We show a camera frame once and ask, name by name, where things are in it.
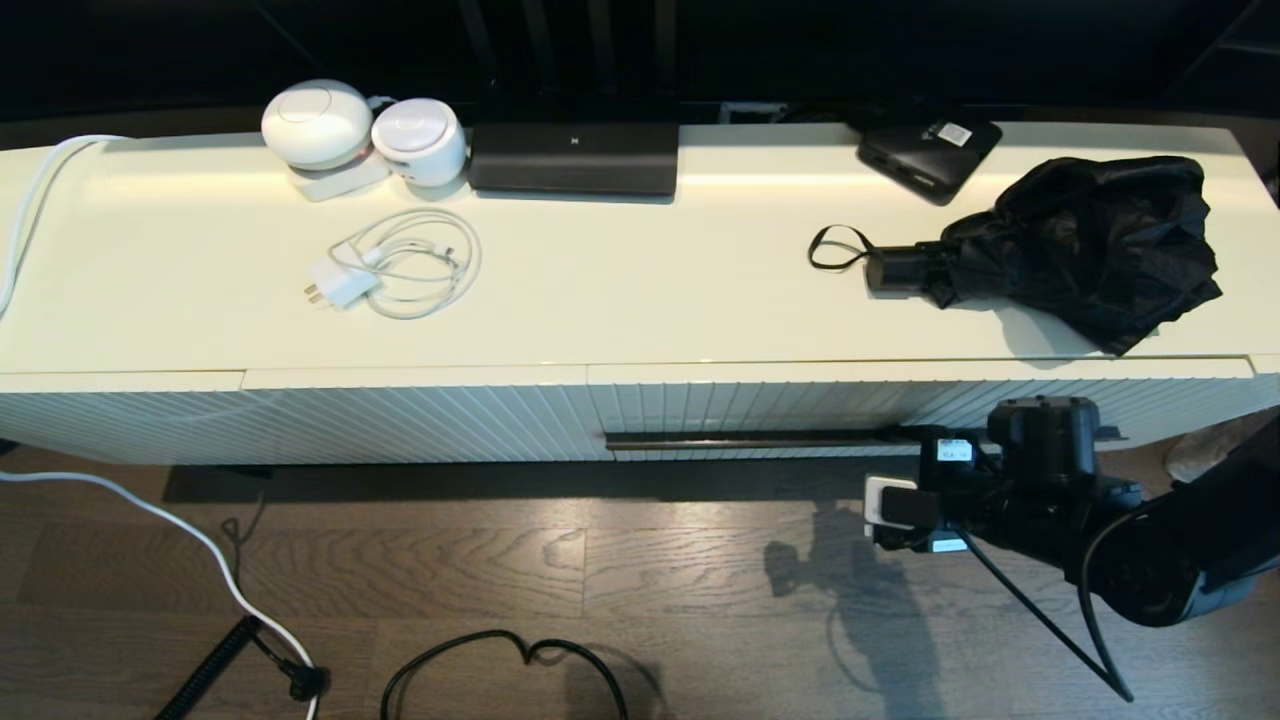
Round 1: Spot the white fluted front drawer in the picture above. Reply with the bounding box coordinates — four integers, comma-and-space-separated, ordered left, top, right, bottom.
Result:
588, 360, 1259, 463

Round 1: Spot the black umbrella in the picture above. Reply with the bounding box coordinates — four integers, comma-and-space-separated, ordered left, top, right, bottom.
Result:
808, 155, 1224, 358

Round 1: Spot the white long cabinet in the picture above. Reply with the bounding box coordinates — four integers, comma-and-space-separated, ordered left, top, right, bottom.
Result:
0, 120, 1280, 471

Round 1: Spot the grey slipper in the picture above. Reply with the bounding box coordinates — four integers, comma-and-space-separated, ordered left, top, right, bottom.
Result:
1163, 420, 1239, 483

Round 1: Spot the black set-top box with sticker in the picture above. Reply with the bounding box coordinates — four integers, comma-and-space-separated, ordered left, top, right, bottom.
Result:
857, 118, 1004, 207

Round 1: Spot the black router box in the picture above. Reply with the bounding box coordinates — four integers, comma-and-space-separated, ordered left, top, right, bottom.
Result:
467, 95, 682, 198

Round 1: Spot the black router antenna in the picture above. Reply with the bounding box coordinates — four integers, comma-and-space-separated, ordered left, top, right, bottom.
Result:
588, 0, 616, 99
460, 0, 501, 99
520, 0, 553, 99
653, 0, 681, 99

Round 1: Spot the white fluted cabinet front panel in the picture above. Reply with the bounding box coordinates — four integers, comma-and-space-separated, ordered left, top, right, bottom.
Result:
0, 372, 246, 466
243, 366, 591, 466

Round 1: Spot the small white round device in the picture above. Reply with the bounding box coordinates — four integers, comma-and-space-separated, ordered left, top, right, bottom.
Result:
371, 97, 468, 189

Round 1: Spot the white charger plug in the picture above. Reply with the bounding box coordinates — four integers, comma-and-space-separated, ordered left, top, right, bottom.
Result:
305, 255, 383, 310

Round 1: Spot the white flat device base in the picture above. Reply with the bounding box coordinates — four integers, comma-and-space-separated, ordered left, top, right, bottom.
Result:
288, 150, 393, 204

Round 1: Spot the large white round device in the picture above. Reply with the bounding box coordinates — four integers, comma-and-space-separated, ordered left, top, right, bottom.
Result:
261, 79, 375, 171

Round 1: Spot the black looped floor cable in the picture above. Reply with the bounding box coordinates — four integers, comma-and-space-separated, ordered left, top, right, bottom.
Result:
380, 628, 631, 720

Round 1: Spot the white coiled charging cable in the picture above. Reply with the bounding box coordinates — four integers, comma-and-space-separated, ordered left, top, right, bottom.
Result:
330, 208, 483, 321

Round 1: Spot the black plug with cord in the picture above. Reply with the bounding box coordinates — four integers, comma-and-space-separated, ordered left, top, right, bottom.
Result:
250, 630, 333, 703

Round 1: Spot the white floor cable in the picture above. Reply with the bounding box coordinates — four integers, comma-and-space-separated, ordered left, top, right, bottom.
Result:
0, 468, 323, 720

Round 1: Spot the black spiral cable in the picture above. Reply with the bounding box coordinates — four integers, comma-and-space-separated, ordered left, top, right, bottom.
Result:
155, 615, 263, 720

